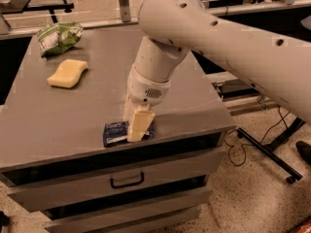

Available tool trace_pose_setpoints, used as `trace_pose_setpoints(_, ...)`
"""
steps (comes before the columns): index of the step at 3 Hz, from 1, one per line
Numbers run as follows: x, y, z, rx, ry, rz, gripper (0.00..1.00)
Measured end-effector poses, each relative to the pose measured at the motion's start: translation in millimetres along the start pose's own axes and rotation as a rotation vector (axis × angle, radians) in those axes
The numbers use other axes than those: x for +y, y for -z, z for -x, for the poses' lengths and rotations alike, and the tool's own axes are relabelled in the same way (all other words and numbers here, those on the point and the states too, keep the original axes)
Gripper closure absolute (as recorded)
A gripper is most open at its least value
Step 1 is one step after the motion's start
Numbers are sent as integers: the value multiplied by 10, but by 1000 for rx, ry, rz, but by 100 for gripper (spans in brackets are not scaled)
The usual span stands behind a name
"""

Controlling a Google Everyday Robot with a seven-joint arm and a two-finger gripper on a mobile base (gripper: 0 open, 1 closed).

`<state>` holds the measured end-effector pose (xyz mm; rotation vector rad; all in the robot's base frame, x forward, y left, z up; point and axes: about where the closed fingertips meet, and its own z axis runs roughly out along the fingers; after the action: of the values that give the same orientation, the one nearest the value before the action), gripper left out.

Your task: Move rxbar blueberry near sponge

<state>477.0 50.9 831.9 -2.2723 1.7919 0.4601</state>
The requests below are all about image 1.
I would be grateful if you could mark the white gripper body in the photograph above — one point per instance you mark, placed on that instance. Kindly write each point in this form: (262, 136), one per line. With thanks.
(145, 88)

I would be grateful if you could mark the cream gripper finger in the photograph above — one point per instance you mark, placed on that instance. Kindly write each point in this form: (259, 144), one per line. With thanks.
(129, 109)
(140, 120)

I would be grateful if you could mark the blue rxbar blueberry wrapper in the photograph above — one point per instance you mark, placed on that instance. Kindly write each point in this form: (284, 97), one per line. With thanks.
(115, 133)

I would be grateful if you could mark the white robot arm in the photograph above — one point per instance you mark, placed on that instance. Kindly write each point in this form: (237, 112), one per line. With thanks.
(276, 65)

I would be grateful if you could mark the yellow sponge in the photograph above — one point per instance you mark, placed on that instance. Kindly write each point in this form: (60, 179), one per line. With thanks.
(68, 73)

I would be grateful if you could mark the grey drawer cabinet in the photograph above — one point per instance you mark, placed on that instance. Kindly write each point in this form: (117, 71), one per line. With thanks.
(52, 157)

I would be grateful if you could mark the black wheeled stand base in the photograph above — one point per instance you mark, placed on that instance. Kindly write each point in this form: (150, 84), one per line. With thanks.
(268, 149)

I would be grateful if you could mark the black shoe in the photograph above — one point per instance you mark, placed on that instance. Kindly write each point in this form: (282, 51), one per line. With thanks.
(304, 151)

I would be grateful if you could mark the black drawer handle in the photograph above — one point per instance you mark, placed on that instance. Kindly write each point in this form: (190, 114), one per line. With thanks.
(126, 182)

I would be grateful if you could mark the metal rail post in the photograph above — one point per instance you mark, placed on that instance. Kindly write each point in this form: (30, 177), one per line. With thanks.
(125, 11)

